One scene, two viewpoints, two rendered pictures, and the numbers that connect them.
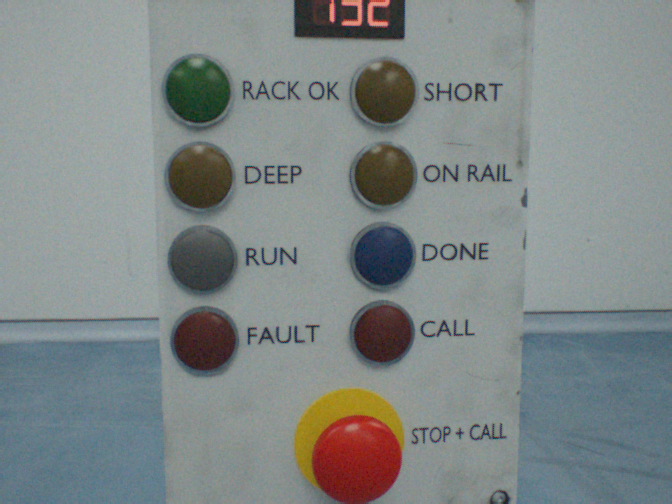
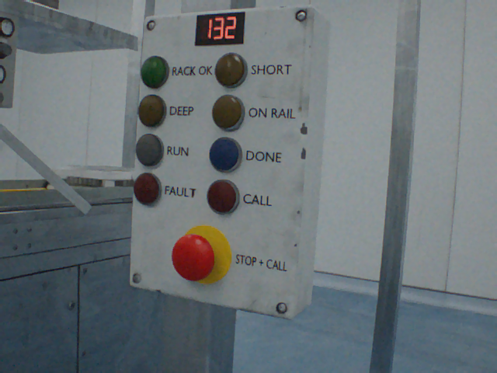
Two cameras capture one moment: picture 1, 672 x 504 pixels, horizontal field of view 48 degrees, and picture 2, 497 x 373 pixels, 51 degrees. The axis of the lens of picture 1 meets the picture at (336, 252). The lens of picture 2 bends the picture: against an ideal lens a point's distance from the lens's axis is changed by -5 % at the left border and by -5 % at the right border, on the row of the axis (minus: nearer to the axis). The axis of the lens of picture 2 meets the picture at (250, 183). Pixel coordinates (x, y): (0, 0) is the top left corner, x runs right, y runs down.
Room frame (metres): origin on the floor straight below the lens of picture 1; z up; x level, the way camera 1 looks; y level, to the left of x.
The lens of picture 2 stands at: (-0.03, -0.30, 0.94)
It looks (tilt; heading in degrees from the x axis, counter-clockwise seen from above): 3 degrees down; 35
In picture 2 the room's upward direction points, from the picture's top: 4 degrees clockwise
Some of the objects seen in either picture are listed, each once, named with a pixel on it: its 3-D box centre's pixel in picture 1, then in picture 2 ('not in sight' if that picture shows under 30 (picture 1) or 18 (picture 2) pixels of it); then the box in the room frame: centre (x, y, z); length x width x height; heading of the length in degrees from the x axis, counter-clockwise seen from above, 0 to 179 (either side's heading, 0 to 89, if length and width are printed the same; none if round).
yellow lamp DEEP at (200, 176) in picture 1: (200, 176); (151, 110); (0.32, 0.06, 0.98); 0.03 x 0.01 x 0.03; 99
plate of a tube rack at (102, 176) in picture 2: not in sight; (106, 173); (1.04, 0.96, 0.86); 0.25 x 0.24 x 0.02; 99
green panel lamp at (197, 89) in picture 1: (198, 90); (153, 71); (0.32, 0.06, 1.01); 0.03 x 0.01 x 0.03; 99
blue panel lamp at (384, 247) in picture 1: (383, 255); (224, 154); (0.33, -0.02, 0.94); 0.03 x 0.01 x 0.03; 99
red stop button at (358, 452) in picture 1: (351, 447); (201, 255); (0.33, -0.01, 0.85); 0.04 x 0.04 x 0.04; 9
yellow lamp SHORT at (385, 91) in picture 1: (385, 92); (230, 69); (0.33, -0.02, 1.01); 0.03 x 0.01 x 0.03; 99
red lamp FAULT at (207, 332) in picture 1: (204, 341); (146, 189); (0.32, 0.06, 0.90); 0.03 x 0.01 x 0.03; 99
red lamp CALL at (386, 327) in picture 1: (383, 334); (221, 196); (0.33, -0.02, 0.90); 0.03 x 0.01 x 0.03; 99
